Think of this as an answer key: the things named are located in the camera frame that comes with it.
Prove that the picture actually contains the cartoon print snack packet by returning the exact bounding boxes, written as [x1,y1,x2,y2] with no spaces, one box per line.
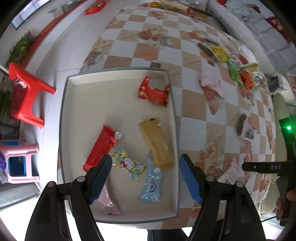
[112,147,147,181]

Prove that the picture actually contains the pink long snack packet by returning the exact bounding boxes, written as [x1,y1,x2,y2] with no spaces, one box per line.
[98,178,121,215]

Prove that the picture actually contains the gold snack packet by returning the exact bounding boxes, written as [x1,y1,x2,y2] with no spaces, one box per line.
[139,118,175,172]

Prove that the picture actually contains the long red snack packet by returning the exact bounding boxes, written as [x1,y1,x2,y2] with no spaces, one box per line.
[83,125,122,172]

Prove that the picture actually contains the light blue snack packet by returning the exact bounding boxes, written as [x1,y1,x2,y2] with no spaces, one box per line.
[139,153,163,203]

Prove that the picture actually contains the clear chocolate snack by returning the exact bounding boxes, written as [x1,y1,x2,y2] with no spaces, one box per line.
[240,126,257,142]

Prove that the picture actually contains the red torn snack packet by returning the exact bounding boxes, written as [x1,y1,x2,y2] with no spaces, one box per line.
[137,76,171,107]

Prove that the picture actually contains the pink cranberry snack packet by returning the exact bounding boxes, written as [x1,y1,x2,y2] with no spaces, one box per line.
[218,158,244,185]

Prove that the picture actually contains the person's right hand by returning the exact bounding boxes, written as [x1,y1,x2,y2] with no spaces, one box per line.
[276,189,296,220]

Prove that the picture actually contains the checkered tablecloth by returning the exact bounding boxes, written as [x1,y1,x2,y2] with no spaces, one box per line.
[78,5,278,230]

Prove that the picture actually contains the brown chocolate bar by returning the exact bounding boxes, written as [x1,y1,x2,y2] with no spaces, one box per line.
[236,113,247,136]

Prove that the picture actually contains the white tray green rim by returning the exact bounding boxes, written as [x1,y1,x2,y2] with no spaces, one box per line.
[60,68,179,224]

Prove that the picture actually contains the pink plastic stool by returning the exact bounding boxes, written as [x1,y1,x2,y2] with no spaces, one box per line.
[1,140,40,184]

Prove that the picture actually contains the white yellow snack bag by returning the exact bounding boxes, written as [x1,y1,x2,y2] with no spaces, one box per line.
[239,63,264,90]

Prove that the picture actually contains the orange red snack packet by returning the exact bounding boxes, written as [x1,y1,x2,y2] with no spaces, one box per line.
[239,70,252,90]

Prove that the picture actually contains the green snack packet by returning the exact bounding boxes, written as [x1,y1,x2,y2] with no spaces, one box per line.
[227,56,244,87]

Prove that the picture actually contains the red plastic stool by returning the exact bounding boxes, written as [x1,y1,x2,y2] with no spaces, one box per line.
[9,62,56,128]

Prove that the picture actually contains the dark green snack bar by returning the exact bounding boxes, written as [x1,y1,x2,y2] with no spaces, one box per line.
[197,43,214,58]

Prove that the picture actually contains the yellow snack packet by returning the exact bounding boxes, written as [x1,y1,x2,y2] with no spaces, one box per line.
[208,45,229,62]

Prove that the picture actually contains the potted green plant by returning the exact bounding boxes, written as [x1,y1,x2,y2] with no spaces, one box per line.
[5,31,35,68]

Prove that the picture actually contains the grey sofa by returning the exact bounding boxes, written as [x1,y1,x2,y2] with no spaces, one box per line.
[208,1,295,76]

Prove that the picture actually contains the red packet on floor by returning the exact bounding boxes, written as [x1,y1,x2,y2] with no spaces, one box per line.
[84,0,109,15]

